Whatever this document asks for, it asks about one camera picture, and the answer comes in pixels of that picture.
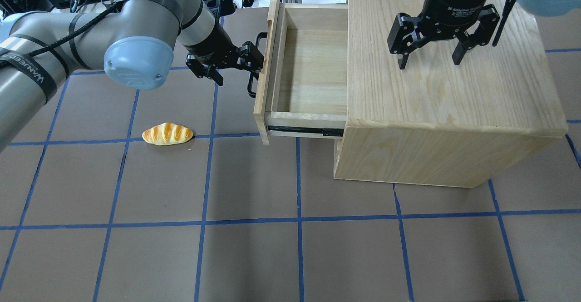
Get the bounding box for wooden drawer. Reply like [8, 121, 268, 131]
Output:
[253, 0, 348, 145]

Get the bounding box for toy bread loaf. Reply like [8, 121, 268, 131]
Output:
[142, 122, 194, 145]

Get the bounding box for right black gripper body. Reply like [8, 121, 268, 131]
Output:
[416, 0, 487, 44]

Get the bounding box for black drawer handle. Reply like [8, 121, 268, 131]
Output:
[246, 31, 268, 99]

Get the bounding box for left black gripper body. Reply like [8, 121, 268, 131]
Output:
[177, 20, 238, 77]

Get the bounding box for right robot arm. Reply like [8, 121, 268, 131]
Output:
[387, 0, 581, 69]

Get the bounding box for light wooden drawer cabinet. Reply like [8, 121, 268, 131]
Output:
[334, 0, 568, 188]

